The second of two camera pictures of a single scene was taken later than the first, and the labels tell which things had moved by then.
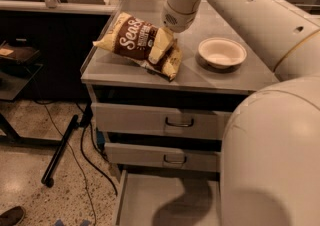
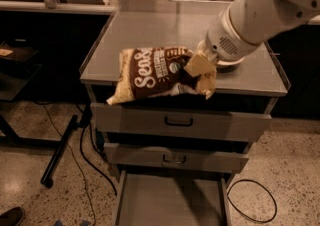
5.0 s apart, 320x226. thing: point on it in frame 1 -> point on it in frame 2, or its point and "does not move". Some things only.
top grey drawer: [155, 121] does not move
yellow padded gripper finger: [163, 39] -> [200, 64]
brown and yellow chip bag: [132, 39] -> [144, 71]
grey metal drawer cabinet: [166, 139] does not move
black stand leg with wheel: [48, 177] does not move
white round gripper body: [177, 20] -> [222, 46]
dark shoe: [12, 216] does not move
